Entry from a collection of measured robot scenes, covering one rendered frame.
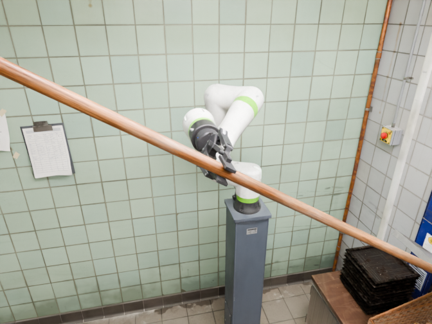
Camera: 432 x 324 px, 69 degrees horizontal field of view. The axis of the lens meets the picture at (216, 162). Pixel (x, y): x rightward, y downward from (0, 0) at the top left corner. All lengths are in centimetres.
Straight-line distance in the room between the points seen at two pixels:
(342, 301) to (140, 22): 198
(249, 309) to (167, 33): 168
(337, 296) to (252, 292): 53
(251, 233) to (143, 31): 123
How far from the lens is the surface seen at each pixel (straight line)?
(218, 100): 146
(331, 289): 226
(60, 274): 262
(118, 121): 68
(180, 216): 230
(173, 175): 213
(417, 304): 212
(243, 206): 167
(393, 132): 220
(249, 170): 158
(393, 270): 215
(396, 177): 229
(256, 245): 180
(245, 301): 208
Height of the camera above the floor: 215
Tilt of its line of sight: 25 degrees down
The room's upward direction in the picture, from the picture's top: straight up
